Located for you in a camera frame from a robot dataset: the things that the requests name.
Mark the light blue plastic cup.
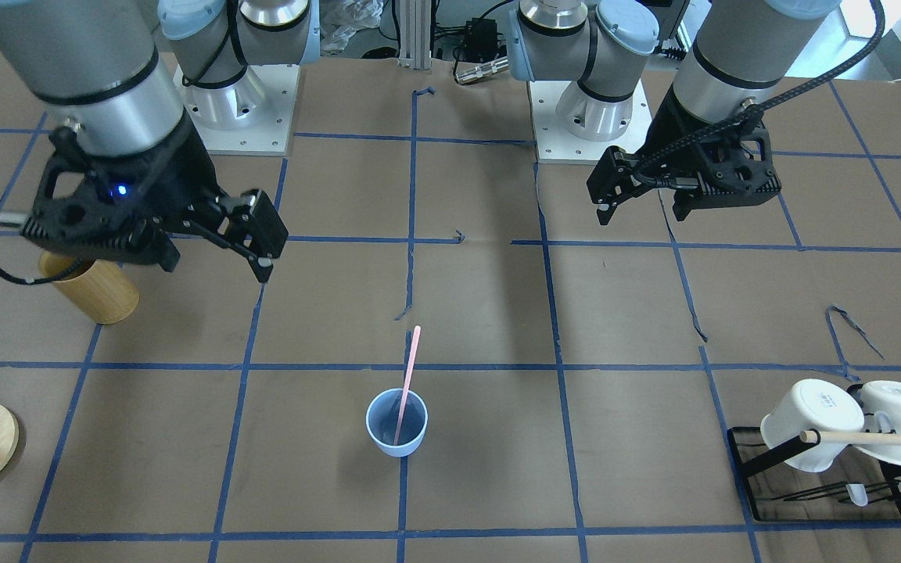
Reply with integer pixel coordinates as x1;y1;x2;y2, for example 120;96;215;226
365;389;429;457

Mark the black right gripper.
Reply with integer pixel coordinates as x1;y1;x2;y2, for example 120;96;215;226
21;125;289;284

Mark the wooden rack handle rod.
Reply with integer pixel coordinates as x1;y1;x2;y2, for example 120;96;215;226
797;430;901;446

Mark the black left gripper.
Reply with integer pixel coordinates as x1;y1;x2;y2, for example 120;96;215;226
587;91;781;227

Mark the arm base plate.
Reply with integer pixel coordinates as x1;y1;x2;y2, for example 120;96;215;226
173;65;303;156
528;80;652;165

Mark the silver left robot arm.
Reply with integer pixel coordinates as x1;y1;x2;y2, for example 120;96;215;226
507;1;839;225

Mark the bamboo chopstick holder cup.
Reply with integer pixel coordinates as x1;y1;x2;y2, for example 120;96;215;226
51;260;140;325

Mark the aluminium frame post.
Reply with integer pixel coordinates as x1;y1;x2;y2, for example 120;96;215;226
391;1;436;74

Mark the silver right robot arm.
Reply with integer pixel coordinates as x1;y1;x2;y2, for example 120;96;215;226
0;1;321;286

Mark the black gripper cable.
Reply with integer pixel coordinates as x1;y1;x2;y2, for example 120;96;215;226
630;0;888;188

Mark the black wire mug rack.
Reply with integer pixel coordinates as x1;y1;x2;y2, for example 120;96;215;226
727;382;901;522

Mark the pink chopstick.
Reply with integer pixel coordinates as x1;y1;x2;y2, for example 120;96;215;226
393;325;422;446

